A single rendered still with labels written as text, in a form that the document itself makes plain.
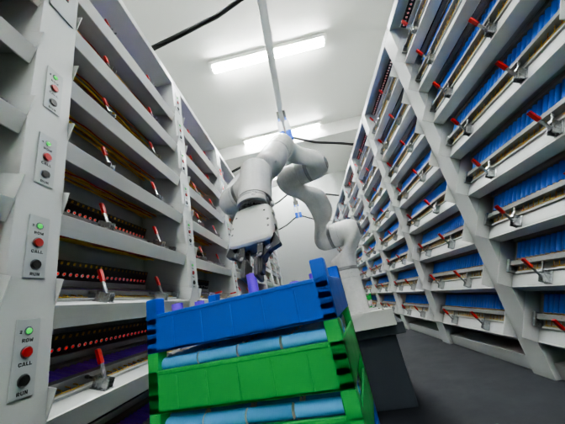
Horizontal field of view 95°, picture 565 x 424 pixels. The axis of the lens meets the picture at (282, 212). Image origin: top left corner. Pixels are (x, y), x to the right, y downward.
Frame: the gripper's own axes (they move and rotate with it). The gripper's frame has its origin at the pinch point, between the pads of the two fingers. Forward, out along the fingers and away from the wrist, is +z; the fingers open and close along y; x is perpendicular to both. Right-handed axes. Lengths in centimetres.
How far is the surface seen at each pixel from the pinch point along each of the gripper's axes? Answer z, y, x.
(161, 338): 12.0, 12.1, 6.5
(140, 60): -123, 55, 22
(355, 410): 22.7, -14.3, 1.3
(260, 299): 9.8, -5.0, 7.5
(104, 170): -37, 42, 13
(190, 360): 15.1, 7.8, 4.2
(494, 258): -26, -69, -74
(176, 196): -67, 54, -24
